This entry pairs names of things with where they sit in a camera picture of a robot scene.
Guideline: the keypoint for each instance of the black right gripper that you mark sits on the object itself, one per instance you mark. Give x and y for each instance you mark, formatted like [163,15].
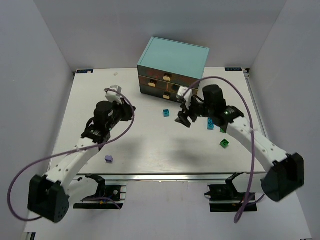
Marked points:
[190,115]

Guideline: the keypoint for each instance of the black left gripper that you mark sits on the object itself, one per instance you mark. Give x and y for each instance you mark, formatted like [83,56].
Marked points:
[127,111]

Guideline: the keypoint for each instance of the small clear drawer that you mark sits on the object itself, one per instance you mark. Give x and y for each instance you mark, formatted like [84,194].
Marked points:
[174,88]
[153,83]

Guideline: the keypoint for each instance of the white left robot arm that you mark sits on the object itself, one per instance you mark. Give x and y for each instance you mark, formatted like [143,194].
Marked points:
[51,195]

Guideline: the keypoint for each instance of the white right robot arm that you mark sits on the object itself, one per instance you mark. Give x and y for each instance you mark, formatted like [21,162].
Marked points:
[284,172]

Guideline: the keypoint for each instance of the small teal lego cube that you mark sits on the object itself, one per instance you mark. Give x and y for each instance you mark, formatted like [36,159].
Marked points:
[166,113]

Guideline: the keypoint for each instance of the long teal lego brick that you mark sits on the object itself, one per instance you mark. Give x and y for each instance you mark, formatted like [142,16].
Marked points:
[210,124]

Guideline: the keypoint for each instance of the dark bottom drawer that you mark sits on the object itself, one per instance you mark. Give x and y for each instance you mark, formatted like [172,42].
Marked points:
[163,94]

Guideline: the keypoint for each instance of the green lego cube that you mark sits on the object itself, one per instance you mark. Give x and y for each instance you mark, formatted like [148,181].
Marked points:
[224,143]

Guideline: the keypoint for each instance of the lilac lego brick front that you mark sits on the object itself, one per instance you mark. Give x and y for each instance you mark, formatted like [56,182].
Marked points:
[109,159]

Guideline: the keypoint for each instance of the left blue corner label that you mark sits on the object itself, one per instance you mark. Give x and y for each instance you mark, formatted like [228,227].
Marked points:
[84,71]

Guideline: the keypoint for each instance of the blue corner label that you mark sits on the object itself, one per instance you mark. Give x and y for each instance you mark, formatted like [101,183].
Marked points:
[84,71]
[233,69]

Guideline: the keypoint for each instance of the teal drawer cabinet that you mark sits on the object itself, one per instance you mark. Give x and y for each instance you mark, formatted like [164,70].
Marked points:
[175,57]

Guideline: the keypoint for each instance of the right blue corner label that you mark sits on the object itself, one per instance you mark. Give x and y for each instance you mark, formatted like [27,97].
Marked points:
[233,69]

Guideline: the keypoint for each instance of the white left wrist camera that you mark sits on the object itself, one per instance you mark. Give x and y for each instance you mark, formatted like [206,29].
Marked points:
[112,94]

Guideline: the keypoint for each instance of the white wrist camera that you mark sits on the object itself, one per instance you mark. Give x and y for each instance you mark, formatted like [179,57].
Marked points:
[184,96]
[112,94]

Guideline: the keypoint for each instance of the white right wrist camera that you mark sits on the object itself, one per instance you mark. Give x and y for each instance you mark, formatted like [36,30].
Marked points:
[184,96]

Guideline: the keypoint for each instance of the aluminium table front rail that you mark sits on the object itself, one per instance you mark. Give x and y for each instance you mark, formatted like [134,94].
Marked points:
[160,177]

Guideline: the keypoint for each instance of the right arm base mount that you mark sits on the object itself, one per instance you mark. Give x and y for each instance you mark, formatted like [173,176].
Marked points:
[226,192]

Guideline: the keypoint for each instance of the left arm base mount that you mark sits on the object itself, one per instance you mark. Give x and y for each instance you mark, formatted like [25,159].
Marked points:
[107,195]

